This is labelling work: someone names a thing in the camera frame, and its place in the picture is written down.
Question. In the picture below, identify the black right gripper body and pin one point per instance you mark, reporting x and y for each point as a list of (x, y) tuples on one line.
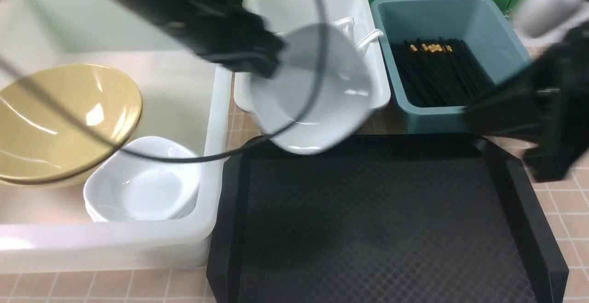
[(545, 103)]

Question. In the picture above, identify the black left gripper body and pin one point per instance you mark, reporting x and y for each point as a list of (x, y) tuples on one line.
[(225, 33)]

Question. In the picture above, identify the white square side dish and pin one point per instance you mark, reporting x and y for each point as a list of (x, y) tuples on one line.
[(320, 94)]

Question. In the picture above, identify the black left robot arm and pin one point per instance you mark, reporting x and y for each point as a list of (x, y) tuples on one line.
[(169, 16)]

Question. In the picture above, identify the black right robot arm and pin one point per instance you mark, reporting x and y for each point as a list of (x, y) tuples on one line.
[(536, 18)]

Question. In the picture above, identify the yellow bowl in tub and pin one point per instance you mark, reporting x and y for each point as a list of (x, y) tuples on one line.
[(27, 110)]

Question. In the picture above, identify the large translucent white tub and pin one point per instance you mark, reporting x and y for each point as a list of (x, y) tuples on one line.
[(185, 100)]

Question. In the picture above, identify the checkered beige table mat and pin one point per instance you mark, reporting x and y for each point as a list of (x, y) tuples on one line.
[(564, 203)]

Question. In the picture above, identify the teal plastic chopstick bin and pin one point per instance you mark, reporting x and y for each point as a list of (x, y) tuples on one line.
[(479, 23)]

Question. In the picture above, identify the pile of black chopsticks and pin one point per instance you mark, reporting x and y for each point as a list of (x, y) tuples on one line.
[(439, 72)]

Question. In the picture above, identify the white spoon top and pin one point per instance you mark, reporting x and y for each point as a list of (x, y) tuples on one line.
[(345, 25)]

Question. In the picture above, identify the white rectangular spoon bin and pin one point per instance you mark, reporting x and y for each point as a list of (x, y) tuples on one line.
[(282, 16)]

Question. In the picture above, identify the stacked white square dishes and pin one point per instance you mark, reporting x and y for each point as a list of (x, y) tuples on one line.
[(125, 188)]

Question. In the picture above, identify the black serving tray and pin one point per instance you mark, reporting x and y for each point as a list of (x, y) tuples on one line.
[(383, 219)]

